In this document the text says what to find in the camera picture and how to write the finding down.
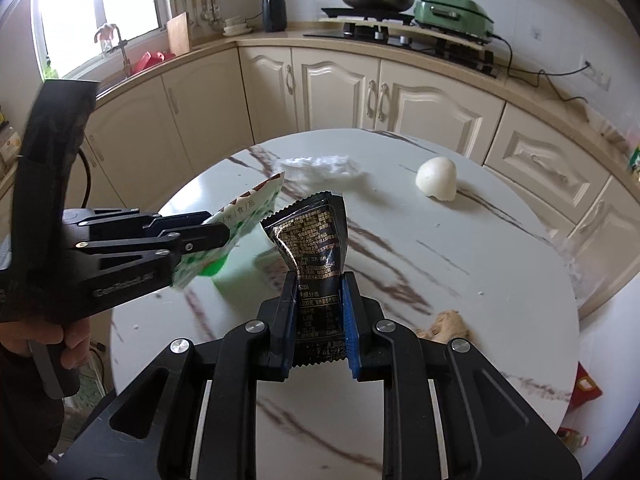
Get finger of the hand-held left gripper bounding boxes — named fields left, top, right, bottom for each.
left=75, top=223, right=232, bottom=272
left=63, top=208, right=217, bottom=234

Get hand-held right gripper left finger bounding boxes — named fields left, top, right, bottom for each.
left=54, top=272, right=301, bottom=480

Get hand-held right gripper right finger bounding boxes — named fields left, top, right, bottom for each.
left=341, top=272, right=584, bottom=480

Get white green snack packet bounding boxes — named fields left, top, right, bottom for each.
left=172, top=170, right=287, bottom=291

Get black snack packet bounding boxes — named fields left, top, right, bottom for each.
left=259, top=189, right=351, bottom=367

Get person's left forearm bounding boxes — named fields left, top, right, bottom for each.
left=0, top=350, right=67, bottom=467

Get person's left hand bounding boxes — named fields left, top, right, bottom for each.
left=0, top=316, right=94, bottom=371

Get ginger root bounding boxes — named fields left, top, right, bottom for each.
left=416, top=309, right=471, bottom=345

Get round marble table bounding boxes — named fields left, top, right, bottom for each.
left=108, top=128, right=581, bottom=480

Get steel faucet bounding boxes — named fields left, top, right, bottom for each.
left=93, top=23, right=132, bottom=77

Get crumpled clear plastic wrapper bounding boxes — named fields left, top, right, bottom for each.
left=274, top=154, right=369, bottom=187

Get red dish rack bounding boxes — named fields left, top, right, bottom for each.
left=130, top=50, right=176, bottom=74

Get white peeled onion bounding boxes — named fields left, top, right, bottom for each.
left=416, top=156, right=459, bottom=203

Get kitchen window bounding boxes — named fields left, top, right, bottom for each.
left=32, top=0, right=169, bottom=79

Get wooden cutting board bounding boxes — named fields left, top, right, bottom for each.
left=166, top=12, right=192, bottom=56

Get cream lower cabinets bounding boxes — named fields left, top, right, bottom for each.
left=0, top=35, right=640, bottom=322

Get stack of white bowls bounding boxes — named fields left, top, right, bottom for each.
left=222, top=15, right=251, bottom=37

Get black electric kettle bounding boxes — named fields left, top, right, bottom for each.
left=261, top=0, right=289, bottom=33

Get red packet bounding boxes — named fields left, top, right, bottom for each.
left=557, top=427, right=591, bottom=449
left=572, top=362, right=604, bottom=409

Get black gas stove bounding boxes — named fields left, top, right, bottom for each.
left=302, top=7, right=501, bottom=79

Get green electric cooker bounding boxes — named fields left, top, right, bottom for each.
left=413, top=0, right=496, bottom=44

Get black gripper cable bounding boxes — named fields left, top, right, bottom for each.
left=74, top=147, right=94, bottom=212

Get black power cable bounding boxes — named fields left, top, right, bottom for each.
left=492, top=34, right=592, bottom=122

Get white wall outlet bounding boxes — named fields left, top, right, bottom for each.
left=582, top=58, right=612, bottom=92

